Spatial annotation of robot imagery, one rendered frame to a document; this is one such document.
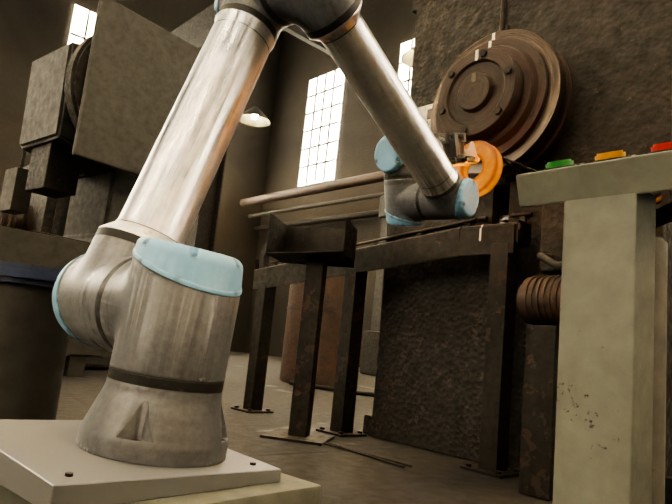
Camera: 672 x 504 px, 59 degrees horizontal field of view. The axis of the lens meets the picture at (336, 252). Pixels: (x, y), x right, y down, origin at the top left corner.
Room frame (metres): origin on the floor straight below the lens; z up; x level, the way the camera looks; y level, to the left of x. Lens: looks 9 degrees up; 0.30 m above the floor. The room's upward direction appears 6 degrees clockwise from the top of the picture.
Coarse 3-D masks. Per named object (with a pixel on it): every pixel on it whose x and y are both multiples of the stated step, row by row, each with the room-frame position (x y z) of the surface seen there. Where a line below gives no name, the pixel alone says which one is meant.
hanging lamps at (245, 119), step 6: (402, 54) 7.55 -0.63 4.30; (408, 54) 7.69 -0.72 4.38; (402, 60) 7.73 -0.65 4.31; (408, 60) 7.80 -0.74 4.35; (408, 66) 7.88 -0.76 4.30; (258, 84) 10.59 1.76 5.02; (252, 108) 10.48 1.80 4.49; (258, 108) 10.53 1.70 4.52; (246, 114) 10.64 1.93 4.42; (252, 114) 10.29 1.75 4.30; (258, 114) 10.34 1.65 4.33; (240, 120) 10.69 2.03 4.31; (246, 120) 10.77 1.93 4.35; (252, 120) 10.80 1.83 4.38; (258, 120) 10.79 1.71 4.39; (264, 120) 10.73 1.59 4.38; (258, 126) 10.88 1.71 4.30; (264, 126) 10.84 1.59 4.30
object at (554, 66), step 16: (496, 32) 1.78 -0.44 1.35; (512, 32) 1.73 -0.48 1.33; (528, 32) 1.69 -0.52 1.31; (544, 48) 1.65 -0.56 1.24; (560, 64) 1.66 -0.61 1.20; (560, 80) 1.61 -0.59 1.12; (560, 96) 1.64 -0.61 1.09; (432, 112) 1.95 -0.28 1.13; (544, 112) 1.64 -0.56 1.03; (560, 112) 1.66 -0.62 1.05; (432, 128) 1.95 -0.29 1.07; (544, 128) 1.64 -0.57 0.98; (528, 144) 1.68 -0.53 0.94; (544, 144) 1.70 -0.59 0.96; (528, 160) 1.74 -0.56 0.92
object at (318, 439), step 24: (288, 240) 2.14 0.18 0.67; (312, 240) 2.12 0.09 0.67; (336, 240) 2.10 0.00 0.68; (312, 264) 1.98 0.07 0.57; (336, 264) 2.10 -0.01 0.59; (312, 288) 1.98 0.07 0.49; (312, 312) 1.98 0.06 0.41; (312, 336) 1.98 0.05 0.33; (312, 360) 1.98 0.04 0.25; (312, 384) 1.99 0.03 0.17; (312, 408) 2.03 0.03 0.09; (288, 432) 1.99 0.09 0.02
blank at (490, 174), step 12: (468, 144) 1.59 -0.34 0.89; (480, 144) 1.56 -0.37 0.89; (480, 156) 1.56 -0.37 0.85; (492, 156) 1.53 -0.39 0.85; (456, 168) 1.62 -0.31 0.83; (468, 168) 1.62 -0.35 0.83; (492, 168) 1.53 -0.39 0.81; (480, 180) 1.55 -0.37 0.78; (492, 180) 1.53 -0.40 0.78; (480, 192) 1.56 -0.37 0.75
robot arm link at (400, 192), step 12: (384, 180) 1.39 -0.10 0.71; (396, 180) 1.36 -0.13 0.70; (408, 180) 1.36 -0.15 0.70; (384, 192) 1.41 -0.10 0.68; (396, 192) 1.37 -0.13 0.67; (408, 192) 1.35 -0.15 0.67; (396, 204) 1.37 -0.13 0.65; (408, 204) 1.35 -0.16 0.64; (396, 216) 1.38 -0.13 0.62; (408, 216) 1.37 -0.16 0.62
